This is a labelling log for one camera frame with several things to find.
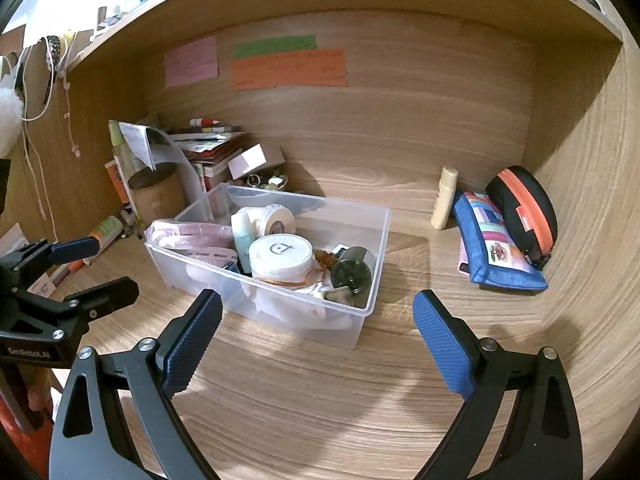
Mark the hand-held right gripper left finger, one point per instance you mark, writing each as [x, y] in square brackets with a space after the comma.
[195, 340]

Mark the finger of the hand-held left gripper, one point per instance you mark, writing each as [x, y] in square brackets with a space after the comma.
[75, 249]
[110, 292]

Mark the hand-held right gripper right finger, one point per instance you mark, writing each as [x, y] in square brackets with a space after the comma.
[445, 345]

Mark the small teal bottle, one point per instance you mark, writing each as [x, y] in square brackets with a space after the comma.
[242, 252]

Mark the pink packet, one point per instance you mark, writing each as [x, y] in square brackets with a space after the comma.
[195, 235]

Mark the metal cylinder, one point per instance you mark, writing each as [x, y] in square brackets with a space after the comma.
[352, 270]

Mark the white round jar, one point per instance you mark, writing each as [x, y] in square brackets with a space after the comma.
[280, 255]

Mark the white plastic bottle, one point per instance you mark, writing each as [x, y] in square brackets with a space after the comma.
[242, 222]

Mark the white tape roll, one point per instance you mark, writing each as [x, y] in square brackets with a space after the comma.
[277, 220]

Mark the clear plastic storage box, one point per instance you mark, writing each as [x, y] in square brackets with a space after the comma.
[345, 220]

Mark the wooden desktop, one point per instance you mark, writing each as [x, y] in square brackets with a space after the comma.
[310, 400]

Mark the green and orange tube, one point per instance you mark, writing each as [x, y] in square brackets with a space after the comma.
[107, 230]

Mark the orange booklet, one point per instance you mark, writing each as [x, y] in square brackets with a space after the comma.
[116, 180]

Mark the orange cloth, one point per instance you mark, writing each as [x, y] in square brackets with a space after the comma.
[10, 422]

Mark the brown cylinder container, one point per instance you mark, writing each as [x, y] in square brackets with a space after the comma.
[155, 195]

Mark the white plastic bag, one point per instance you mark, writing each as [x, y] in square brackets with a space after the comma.
[285, 305]

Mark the green capped bottle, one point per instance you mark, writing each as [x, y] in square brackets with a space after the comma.
[117, 155]

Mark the curled paper sheet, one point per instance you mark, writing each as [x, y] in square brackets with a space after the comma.
[137, 140]

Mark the blue patchwork pouch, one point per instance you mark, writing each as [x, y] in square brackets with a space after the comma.
[470, 220]

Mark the cream lotion tube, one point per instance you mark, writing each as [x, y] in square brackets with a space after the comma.
[444, 205]

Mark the white fluffy toy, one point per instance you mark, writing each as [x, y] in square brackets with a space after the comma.
[7, 110]

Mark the black and orange case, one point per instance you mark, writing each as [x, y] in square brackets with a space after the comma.
[510, 200]

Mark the stack of books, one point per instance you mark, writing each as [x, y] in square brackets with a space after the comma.
[210, 150]

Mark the bowl of trinkets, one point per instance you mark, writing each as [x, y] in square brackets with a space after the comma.
[270, 181]

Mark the red and white marker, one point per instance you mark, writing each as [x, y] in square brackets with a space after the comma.
[202, 121]

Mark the pink paper note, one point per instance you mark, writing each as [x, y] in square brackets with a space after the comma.
[192, 62]

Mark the orange paper note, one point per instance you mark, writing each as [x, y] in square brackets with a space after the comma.
[290, 70]

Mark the green paper note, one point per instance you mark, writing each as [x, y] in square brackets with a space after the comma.
[275, 46]

